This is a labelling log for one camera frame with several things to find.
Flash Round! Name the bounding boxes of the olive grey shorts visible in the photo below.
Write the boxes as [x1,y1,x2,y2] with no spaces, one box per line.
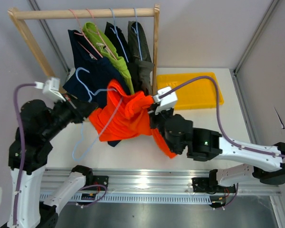
[128,21,154,95]

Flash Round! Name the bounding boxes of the orange shorts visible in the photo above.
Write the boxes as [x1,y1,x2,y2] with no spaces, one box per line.
[89,79,176,159]

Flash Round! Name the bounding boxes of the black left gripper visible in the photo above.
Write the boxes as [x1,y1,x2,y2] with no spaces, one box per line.
[42,91,99,139]

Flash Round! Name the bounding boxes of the lime green shorts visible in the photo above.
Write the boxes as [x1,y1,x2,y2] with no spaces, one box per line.
[82,22,134,94]

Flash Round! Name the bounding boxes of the light blue hanger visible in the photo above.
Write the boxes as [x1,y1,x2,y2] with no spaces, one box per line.
[131,8,143,61]
[72,67,124,162]
[109,8,130,63]

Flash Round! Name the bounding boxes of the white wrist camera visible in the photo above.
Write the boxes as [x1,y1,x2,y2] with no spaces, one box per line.
[153,86,178,115]
[35,77,65,102]

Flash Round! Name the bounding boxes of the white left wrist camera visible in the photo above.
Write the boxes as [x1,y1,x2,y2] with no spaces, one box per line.
[35,77,65,102]

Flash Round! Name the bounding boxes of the yellow plastic tray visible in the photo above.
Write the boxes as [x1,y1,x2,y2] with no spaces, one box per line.
[157,72,217,110]

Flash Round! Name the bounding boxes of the black shorts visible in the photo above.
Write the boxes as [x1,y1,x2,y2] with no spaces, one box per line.
[104,22,141,92]

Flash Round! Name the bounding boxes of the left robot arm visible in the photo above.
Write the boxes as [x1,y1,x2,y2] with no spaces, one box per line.
[3,98,98,228]

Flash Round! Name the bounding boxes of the white slotted cable duct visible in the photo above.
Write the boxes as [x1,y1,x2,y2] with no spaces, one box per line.
[39,192,212,205]

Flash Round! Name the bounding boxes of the pink hanger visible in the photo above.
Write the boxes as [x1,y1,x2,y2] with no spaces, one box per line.
[68,9,103,58]
[83,22,118,61]

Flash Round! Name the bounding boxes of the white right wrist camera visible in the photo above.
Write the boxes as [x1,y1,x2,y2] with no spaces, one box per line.
[153,86,178,115]

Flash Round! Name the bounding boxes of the navy blue shorts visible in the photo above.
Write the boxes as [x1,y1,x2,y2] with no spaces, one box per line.
[63,29,131,147]

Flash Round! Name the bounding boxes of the aluminium mounting rail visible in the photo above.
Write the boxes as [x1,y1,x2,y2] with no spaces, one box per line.
[41,168,281,196]

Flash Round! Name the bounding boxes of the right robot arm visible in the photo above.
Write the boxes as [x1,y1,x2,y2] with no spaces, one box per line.
[148,109,285,194]

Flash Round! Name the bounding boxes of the wooden clothes rack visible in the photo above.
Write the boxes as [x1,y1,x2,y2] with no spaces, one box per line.
[8,4,160,93]

